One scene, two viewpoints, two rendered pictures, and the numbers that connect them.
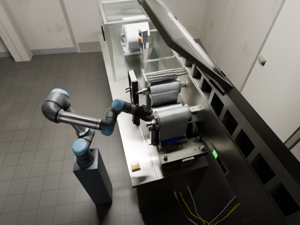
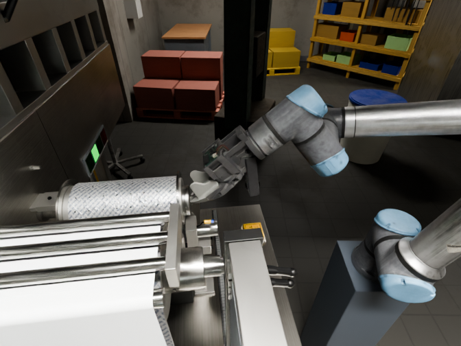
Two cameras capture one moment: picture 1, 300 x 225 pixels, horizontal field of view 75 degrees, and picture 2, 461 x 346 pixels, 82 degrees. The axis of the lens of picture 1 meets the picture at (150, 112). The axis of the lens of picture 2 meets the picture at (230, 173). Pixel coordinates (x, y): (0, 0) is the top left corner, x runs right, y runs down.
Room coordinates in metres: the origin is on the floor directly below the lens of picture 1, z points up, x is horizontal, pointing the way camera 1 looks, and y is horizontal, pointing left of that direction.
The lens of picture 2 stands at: (1.41, 0.14, 1.71)
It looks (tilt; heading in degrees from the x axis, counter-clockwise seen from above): 37 degrees down; 189
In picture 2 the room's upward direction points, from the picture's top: straight up
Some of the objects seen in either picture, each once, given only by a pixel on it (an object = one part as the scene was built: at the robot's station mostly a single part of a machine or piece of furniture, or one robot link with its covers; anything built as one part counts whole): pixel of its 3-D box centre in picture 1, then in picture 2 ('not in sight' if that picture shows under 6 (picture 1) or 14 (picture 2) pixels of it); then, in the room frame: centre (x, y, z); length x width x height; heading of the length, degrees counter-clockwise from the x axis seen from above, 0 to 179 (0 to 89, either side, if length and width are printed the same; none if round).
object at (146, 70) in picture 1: (146, 69); not in sight; (1.68, 0.04, 1.18); 0.14 x 0.14 x 0.57
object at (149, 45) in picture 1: (146, 41); not in sight; (1.68, 0.04, 1.50); 0.14 x 0.14 x 0.06
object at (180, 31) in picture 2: not in sight; (191, 52); (-4.13, -1.56, 0.41); 1.46 x 0.75 x 0.81; 8
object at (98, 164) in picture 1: (96, 180); (341, 323); (0.80, 0.55, 0.45); 0.20 x 0.20 x 0.90; 8
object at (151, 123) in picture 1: (151, 132); (202, 259); (0.98, -0.01, 1.05); 0.06 x 0.05 x 0.31; 106
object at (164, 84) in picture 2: not in sight; (181, 84); (-2.36, -1.20, 0.37); 1.27 x 0.91 x 0.75; 98
